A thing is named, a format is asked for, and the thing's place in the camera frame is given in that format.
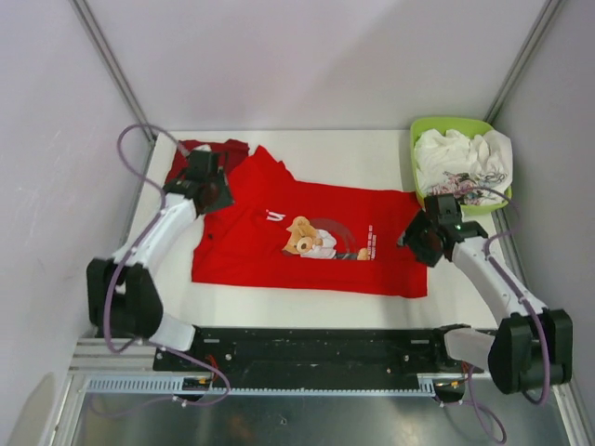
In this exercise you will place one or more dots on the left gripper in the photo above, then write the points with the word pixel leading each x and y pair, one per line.
pixel 224 198

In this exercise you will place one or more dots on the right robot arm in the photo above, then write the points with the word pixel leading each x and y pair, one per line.
pixel 532 348

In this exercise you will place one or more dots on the white cable duct rail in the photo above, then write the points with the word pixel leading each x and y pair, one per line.
pixel 417 386

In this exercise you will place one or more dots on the bright red kungfu t-shirt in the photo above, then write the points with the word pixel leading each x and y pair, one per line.
pixel 281 232

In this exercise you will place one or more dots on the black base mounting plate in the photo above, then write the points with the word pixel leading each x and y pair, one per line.
pixel 333 358

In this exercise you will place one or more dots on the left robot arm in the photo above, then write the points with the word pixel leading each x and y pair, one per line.
pixel 123 297

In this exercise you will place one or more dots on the green plastic basket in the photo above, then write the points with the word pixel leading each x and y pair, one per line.
pixel 470 128

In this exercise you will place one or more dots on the white printed t-shirt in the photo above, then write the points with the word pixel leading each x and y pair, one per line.
pixel 477 170

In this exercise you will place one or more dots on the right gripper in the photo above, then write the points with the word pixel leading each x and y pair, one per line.
pixel 411 239

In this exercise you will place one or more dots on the folded dark red shirt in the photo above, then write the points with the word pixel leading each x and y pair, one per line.
pixel 233 152

